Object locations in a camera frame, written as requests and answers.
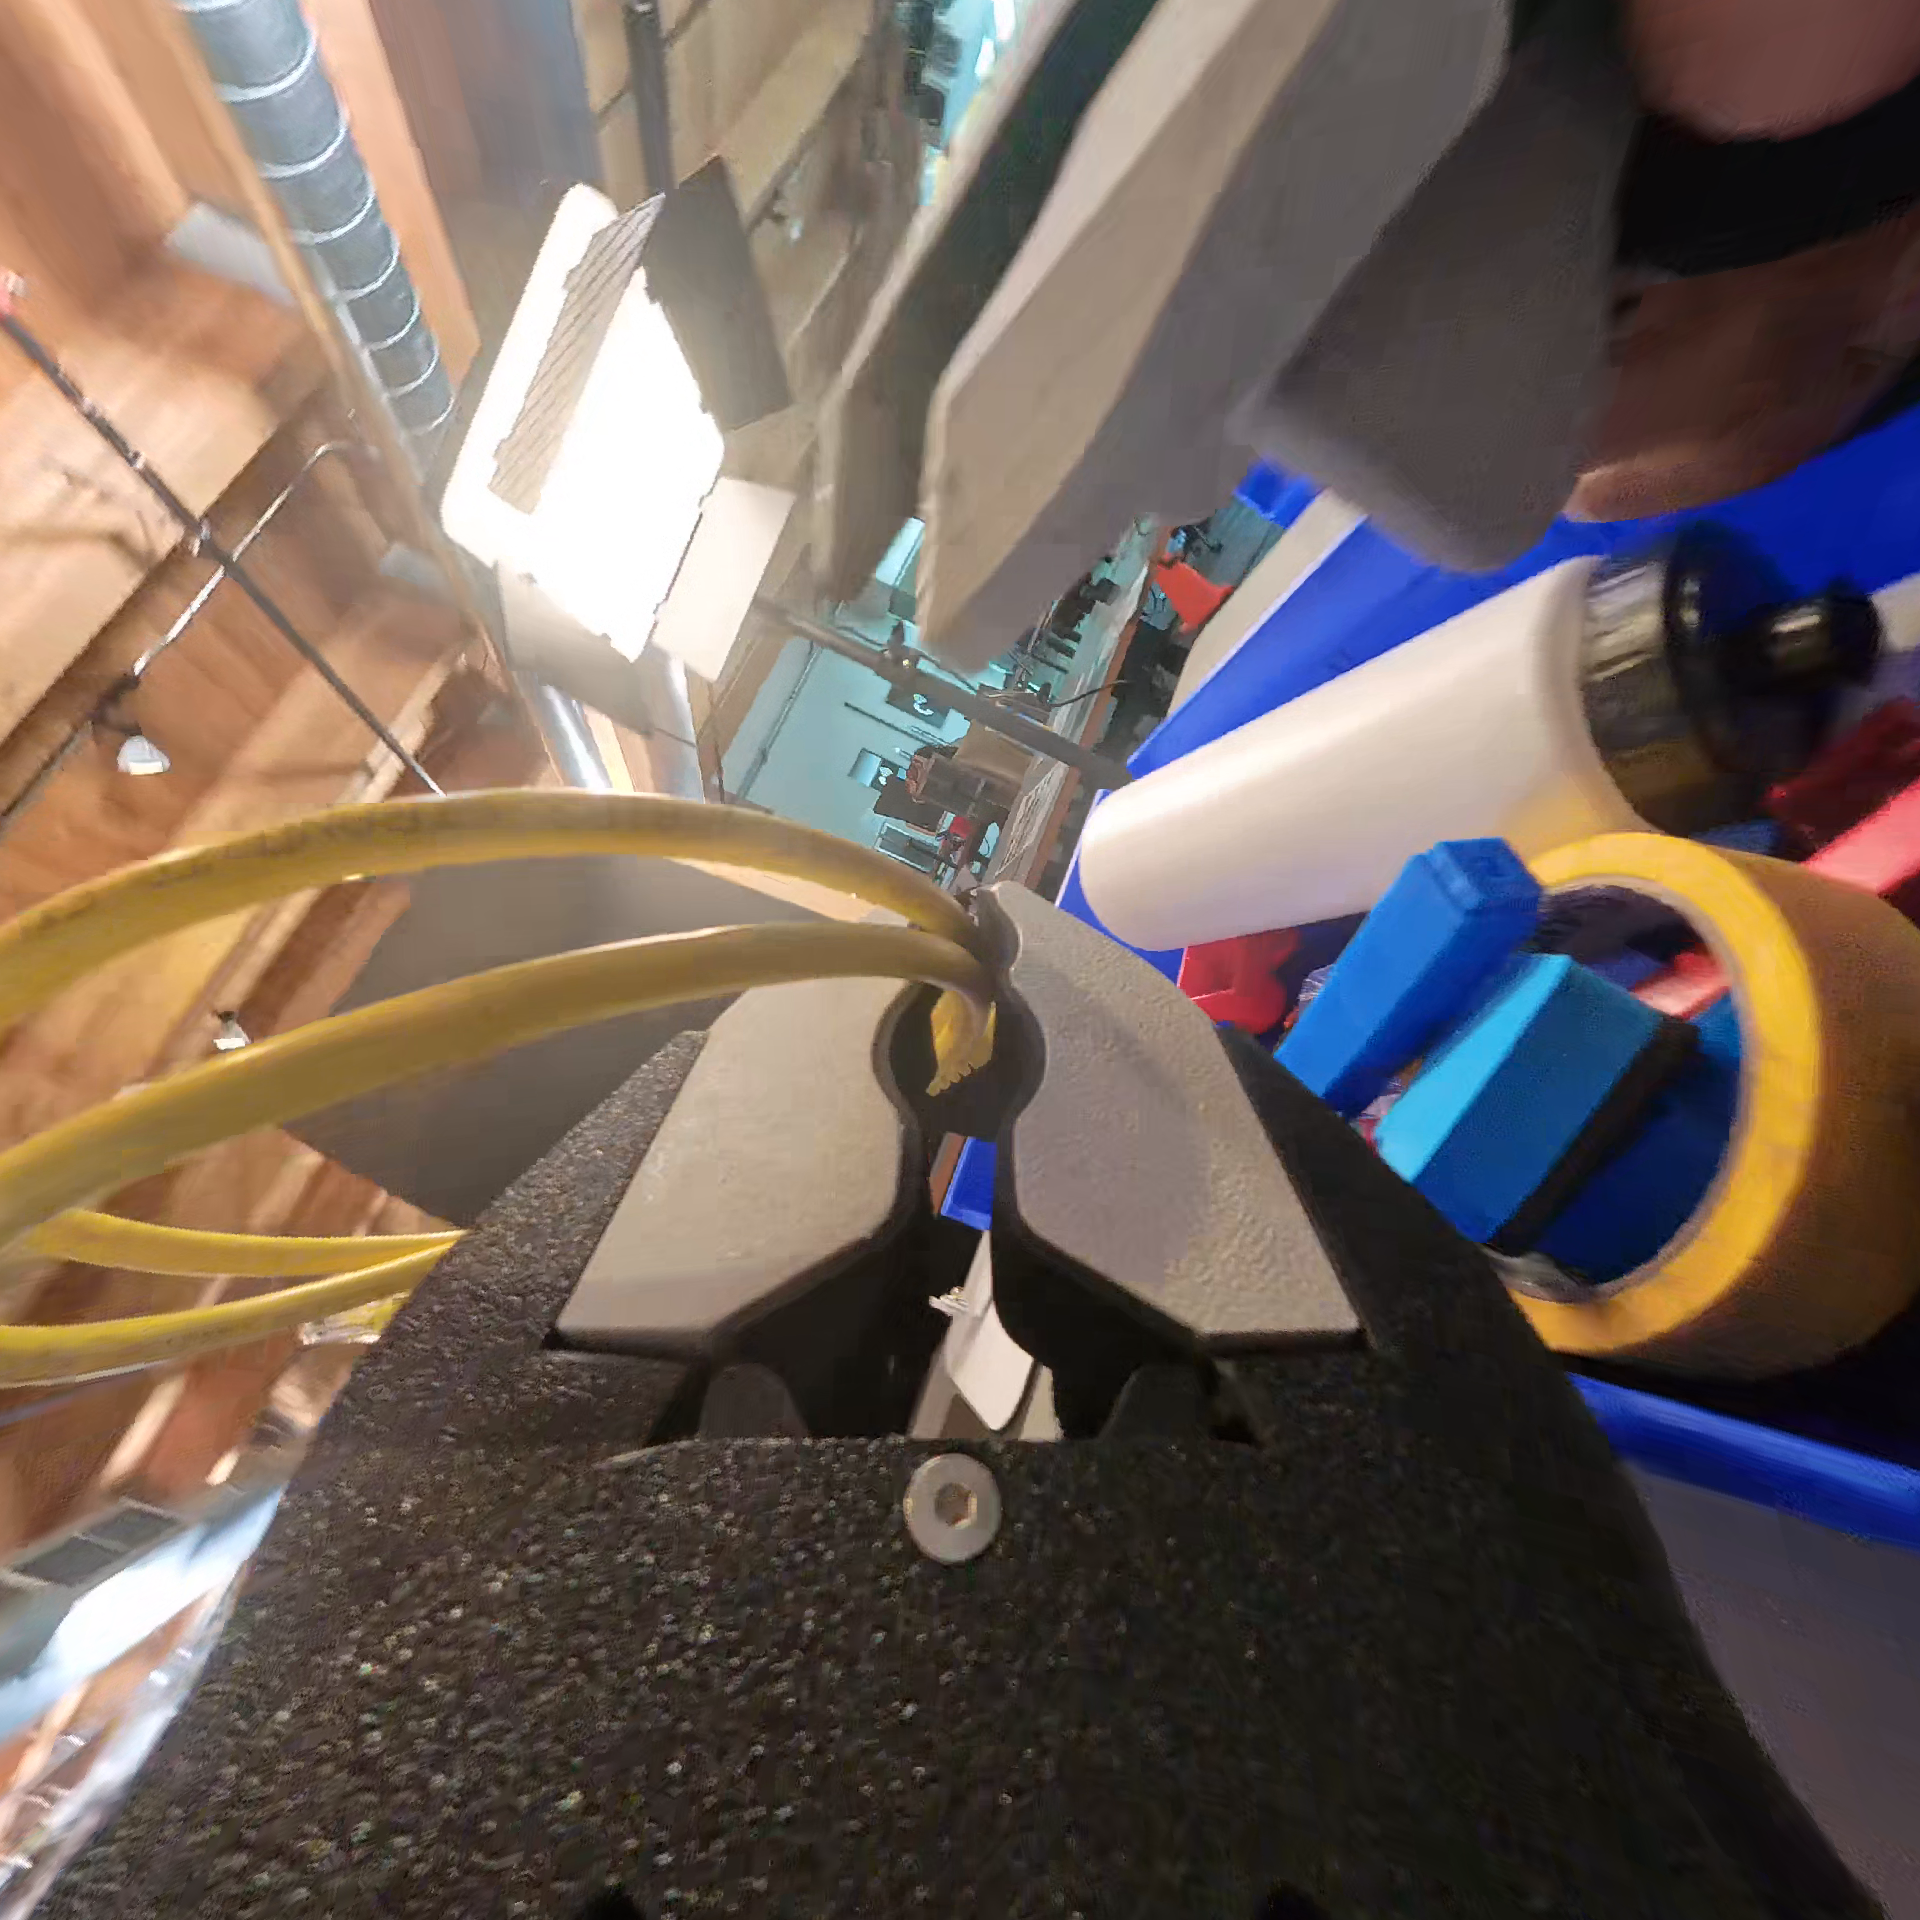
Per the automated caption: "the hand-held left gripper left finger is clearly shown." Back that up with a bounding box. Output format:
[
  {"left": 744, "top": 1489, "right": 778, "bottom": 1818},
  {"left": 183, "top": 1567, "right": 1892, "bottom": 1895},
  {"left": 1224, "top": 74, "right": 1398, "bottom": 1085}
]
[{"left": 556, "top": 972, "right": 927, "bottom": 1374}]

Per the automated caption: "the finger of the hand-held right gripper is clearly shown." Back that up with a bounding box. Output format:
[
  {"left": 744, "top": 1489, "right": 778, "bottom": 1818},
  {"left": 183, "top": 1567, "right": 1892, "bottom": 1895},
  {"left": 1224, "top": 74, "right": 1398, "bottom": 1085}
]
[
  {"left": 818, "top": 0, "right": 1188, "bottom": 593},
  {"left": 916, "top": 0, "right": 1517, "bottom": 672}
]

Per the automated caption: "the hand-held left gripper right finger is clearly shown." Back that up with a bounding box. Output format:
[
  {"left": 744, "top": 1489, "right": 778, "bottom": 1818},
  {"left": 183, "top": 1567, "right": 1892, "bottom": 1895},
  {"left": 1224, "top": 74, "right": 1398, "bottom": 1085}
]
[{"left": 979, "top": 882, "right": 1366, "bottom": 1374}]

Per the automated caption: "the yellow network cable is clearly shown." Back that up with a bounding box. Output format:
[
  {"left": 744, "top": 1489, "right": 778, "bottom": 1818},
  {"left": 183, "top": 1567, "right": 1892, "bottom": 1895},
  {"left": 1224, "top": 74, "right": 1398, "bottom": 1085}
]
[{"left": 0, "top": 790, "right": 1004, "bottom": 1389}]

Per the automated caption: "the blue storage bin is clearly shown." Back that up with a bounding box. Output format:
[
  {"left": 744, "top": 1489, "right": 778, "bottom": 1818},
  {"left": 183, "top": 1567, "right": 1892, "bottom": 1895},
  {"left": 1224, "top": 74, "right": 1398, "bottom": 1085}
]
[{"left": 937, "top": 402, "right": 1920, "bottom": 1550}]

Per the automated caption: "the person's right hand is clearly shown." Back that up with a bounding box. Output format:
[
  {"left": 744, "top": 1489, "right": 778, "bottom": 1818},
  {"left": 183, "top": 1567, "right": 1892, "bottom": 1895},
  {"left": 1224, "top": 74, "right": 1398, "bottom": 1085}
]
[{"left": 1576, "top": 0, "right": 1920, "bottom": 522}]

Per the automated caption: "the small red box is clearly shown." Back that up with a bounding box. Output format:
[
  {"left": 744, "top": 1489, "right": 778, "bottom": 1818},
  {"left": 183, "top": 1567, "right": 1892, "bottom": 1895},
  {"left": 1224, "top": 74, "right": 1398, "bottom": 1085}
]
[{"left": 1178, "top": 926, "right": 1305, "bottom": 1037}]

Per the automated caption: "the black light stand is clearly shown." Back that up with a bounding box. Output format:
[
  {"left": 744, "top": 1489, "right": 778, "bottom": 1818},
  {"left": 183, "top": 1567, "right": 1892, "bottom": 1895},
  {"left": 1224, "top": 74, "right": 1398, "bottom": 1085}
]
[{"left": 757, "top": 591, "right": 1130, "bottom": 785}]

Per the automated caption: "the black backdrop board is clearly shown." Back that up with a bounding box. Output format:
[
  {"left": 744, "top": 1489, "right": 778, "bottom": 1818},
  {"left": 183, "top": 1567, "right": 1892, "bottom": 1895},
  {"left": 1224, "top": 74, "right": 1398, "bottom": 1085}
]
[{"left": 294, "top": 855, "right": 941, "bottom": 1229}]

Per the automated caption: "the studio light panel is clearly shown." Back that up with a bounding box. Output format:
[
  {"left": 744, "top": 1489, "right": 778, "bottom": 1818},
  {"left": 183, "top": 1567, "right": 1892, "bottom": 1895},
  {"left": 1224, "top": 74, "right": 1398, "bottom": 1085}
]
[{"left": 439, "top": 157, "right": 801, "bottom": 679}]

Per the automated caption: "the red storage bin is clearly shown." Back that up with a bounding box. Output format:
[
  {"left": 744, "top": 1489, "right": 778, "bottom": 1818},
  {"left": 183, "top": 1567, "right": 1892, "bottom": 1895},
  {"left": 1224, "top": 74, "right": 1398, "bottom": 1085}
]
[{"left": 1148, "top": 547, "right": 1236, "bottom": 631}]

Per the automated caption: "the light blue foam block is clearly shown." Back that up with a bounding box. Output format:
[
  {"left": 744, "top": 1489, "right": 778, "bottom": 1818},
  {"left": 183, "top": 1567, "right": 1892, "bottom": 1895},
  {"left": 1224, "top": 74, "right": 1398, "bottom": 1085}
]
[{"left": 1373, "top": 951, "right": 1705, "bottom": 1259}]

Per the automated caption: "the white film roll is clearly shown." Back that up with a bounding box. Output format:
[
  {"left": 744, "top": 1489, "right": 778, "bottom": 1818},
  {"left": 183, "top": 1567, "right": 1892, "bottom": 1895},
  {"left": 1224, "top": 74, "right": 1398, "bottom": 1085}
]
[{"left": 1081, "top": 517, "right": 1888, "bottom": 957}]

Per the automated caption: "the red plastic piece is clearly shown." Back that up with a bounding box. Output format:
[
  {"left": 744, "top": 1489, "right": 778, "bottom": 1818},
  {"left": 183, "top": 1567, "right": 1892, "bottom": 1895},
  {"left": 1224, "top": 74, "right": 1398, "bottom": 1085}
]
[{"left": 1762, "top": 702, "right": 1920, "bottom": 901}]

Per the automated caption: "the yellow tape roll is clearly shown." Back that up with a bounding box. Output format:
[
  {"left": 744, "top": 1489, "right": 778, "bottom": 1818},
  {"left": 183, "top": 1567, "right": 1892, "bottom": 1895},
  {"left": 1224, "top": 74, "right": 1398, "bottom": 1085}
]
[{"left": 1502, "top": 832, "right": 1920, "bottom": 1378}]

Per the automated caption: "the black ceiling rod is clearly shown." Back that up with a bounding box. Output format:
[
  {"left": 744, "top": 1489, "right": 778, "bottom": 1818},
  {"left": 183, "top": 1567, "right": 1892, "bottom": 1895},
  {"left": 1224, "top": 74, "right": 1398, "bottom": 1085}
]
[{"left": 0, "top": 316, "right": 449, "bottom": 796}]

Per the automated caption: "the silver spiral duct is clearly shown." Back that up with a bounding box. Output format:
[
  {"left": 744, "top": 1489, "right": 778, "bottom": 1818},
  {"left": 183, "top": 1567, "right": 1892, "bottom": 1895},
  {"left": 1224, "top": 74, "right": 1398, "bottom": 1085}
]
[{"left": 177, "top": 0, "right": 460, "bottom": 440}]

